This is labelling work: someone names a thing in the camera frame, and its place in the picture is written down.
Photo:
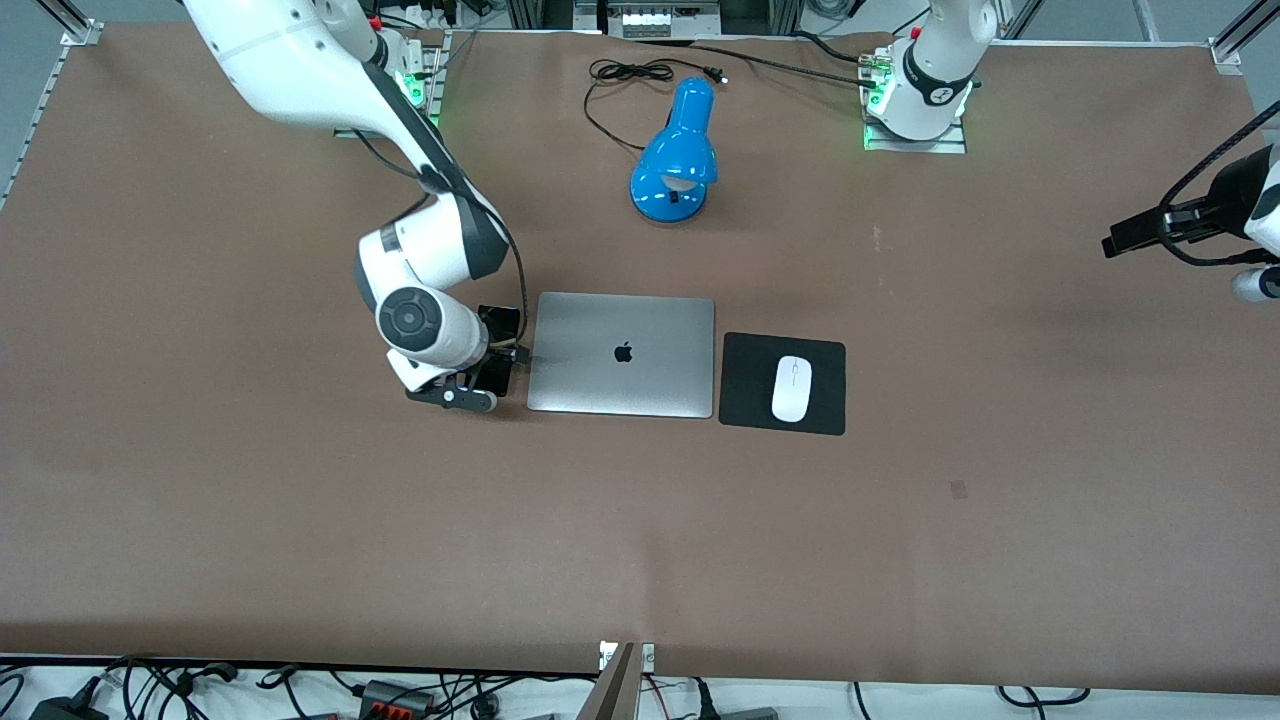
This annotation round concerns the white computer mouse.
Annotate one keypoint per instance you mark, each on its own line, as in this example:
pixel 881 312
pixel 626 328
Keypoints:
pixel 792 389

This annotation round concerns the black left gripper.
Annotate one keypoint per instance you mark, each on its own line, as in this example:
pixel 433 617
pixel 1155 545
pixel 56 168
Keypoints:
pixel 1222 201

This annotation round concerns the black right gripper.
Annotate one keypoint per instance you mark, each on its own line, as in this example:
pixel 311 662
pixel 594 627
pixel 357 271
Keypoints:
pixel 498 327

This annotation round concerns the grey power strip red switches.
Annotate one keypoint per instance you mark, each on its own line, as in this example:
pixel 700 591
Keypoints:
pixel 395 698

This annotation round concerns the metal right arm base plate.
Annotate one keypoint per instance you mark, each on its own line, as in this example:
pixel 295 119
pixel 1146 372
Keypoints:
pixel 438 90

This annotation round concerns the black mouse pad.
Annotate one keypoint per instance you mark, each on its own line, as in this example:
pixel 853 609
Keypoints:
pixel 745 385

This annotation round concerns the black smartphone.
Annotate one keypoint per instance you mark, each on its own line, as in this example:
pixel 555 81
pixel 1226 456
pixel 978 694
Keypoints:
pixel 500 320

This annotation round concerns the brown wooden post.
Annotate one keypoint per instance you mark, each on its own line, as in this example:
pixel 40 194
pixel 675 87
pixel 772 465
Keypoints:
pixel 615 690

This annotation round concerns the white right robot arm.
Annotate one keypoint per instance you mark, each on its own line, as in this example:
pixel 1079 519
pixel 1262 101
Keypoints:
pixel 300 60

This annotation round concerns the black plug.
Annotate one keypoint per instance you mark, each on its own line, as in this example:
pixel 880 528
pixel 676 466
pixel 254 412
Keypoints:
pixel 705 700

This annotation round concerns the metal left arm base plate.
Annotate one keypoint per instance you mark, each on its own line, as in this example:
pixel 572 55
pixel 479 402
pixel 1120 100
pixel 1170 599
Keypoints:
pixel 915 145

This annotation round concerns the aluminium corner profile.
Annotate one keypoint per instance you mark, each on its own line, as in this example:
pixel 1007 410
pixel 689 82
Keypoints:
pixel 1235 45

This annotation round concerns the black power adapter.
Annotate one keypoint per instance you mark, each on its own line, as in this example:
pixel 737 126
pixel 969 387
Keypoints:
pixel 65 710

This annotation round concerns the small metal bracket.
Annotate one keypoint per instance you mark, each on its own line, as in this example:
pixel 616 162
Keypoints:
pixel 647 655

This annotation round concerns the blue desk lamp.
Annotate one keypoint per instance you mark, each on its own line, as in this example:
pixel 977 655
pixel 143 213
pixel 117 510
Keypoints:
pixel 675 150

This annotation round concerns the silver closed laptop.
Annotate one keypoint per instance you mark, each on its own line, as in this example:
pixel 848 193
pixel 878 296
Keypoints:
pixel 620 380

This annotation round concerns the aluminium table edge rail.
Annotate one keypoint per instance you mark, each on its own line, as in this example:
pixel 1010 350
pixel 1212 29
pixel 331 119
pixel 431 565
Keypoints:
pixel 40 110

